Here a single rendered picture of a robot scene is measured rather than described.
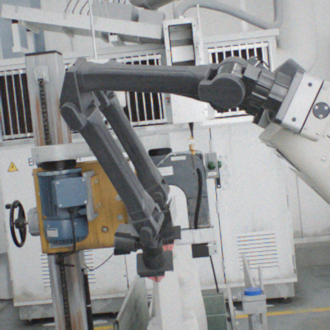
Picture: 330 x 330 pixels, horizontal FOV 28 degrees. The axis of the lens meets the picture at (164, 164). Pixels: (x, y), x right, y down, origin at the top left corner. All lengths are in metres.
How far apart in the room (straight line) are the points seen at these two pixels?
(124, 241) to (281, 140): 0.51
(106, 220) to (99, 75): 0.99
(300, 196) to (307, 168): 4.91
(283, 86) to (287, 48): 4.09
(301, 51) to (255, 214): 1.35
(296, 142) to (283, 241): 3.66
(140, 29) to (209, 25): 1.75
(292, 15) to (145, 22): 1.29
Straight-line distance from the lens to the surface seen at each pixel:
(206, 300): 4.13
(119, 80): 1.52
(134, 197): 1.70
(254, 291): 2.34
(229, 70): 1.44
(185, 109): 4.61
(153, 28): 4.82
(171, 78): 1.48
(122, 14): 4.93
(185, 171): 2.39
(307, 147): 1.59
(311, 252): 6.56
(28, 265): 5.40
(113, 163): 1.65
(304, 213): 6.53
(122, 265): 5.26
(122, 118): 2.12
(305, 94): 1.43
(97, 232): 2.45
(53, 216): 2.28
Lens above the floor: 1.43
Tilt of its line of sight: 3 degrees down
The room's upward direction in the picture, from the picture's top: 6 degrees counter-clockwise
